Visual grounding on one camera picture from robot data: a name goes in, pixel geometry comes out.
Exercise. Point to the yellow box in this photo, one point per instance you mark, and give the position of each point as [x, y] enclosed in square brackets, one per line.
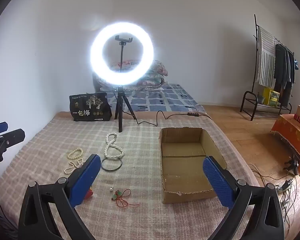
[271, 96]

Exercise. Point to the red orange bangle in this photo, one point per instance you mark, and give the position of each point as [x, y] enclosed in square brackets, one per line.
[89, 193]

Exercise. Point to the cardboard box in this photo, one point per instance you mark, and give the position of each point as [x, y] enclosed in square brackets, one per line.
[180, 160]

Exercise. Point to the beige plaid blanket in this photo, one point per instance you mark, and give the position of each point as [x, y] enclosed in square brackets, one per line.
[140, 150]

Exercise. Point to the blue patterned bed sheet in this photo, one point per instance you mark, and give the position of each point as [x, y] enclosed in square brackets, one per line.
[170, 97]

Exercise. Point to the striped hanging towel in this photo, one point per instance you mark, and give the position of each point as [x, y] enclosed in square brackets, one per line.
[265, 62]

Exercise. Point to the orange cloth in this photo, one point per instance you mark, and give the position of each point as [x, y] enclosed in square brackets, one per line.
[287, 130]

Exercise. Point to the black phone holder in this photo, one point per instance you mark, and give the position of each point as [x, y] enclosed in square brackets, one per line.
[123, 39]

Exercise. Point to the dark striped clothing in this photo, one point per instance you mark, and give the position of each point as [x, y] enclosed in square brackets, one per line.
[2, 225]

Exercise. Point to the dark hanging clothes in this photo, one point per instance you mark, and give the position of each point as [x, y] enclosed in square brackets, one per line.
[281, 67]

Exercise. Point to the white power strip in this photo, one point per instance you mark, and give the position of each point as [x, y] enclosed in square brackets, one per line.
[283, 186]

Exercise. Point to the black tripod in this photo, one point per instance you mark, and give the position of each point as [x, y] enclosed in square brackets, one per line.
[120, 110]

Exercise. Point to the folded floral quilt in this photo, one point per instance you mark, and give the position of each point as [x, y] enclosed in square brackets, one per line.
[155, 77]

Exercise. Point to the pearl earring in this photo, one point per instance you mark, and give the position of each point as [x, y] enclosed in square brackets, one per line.
[112, 188]

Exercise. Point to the black printed bag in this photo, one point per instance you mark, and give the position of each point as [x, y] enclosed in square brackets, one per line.
[90, 107]

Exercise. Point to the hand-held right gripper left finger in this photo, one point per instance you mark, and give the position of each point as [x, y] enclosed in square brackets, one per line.
[86, 177]

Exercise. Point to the black metal clothes rack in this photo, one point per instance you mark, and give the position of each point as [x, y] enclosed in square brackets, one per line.
[255, 22]

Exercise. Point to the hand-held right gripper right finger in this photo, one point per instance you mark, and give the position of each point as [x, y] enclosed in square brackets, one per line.
[217, 180]

